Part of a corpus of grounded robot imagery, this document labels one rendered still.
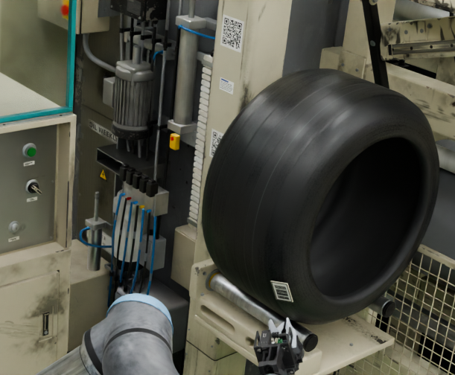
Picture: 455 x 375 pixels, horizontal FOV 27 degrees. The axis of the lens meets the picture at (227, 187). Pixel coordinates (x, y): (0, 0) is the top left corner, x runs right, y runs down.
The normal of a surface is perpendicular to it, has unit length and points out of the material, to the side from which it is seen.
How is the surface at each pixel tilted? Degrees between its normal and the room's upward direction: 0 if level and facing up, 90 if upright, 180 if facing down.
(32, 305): 90
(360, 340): 0
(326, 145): 56
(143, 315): 5
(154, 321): 25
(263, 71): 90
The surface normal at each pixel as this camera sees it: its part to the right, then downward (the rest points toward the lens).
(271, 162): -0.59, -0.31
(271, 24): 0.65, 0.36
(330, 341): 0.10, -0.91
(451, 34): -0.75, 0.19
